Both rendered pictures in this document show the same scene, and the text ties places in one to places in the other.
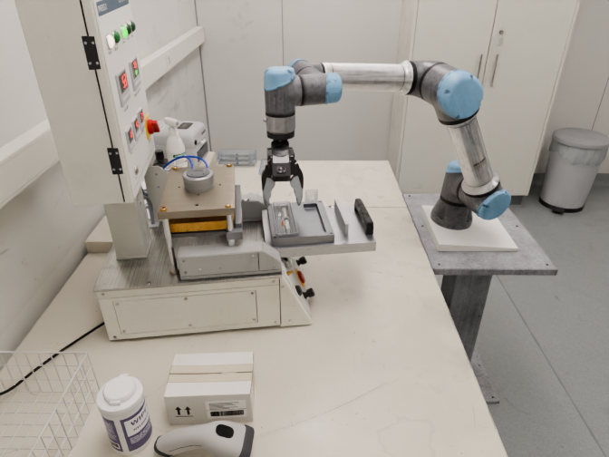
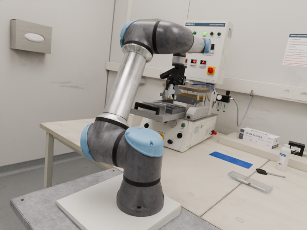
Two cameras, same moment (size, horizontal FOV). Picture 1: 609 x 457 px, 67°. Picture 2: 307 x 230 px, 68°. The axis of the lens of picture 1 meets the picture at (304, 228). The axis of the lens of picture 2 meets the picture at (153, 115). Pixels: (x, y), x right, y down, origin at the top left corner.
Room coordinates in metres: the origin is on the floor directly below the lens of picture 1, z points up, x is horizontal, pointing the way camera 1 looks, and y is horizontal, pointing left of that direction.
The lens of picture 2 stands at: (1.92, -1.05, 1.19)
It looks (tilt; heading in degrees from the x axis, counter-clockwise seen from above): 11 degrees down; 129
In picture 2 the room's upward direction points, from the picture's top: 8 degrees clockwise
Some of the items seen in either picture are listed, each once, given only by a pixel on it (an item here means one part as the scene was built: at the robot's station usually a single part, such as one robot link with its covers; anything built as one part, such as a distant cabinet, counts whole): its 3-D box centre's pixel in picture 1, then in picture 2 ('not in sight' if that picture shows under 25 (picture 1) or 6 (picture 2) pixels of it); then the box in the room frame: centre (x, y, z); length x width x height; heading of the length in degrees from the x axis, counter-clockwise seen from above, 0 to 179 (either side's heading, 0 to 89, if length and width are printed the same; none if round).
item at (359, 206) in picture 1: (363, 215); (146, 107); (1.15, -0.17, 0.99); 0.15 x 0.02 x 0.04; 8
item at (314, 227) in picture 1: (298, 221); (164, 107); (1.13, 0.02, 0.98); 0.20 x 0.17 x 0.03; 8
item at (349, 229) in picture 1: (315, 224); (160, 109); (1.13, -0.03, 0.97); 0.30 x 0.22 x 0.08; 98
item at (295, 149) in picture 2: not in sight; (295, 148); (1.76, 0.60, 0.83); 0.09 x 0.06 x 0.07; 7
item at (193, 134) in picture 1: (178, 143); not in sight; (2.05, 0.59, 0.88); 0.25 x 0.20 x 0.17; 84
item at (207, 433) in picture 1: (202, 442); not in sight; (0.58, 0.20, 0.79); 0.20 x 0.08 x 0.08; 90
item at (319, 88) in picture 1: (315, 87); not in sight; (1.19, -0.03, 1.34); 0.11 x 0.11 x 0.08; 18
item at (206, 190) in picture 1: (188, 192); (190, 90); (1.11, 0.31, 1.08); 0.31 x 0.24 x 0.13; 8
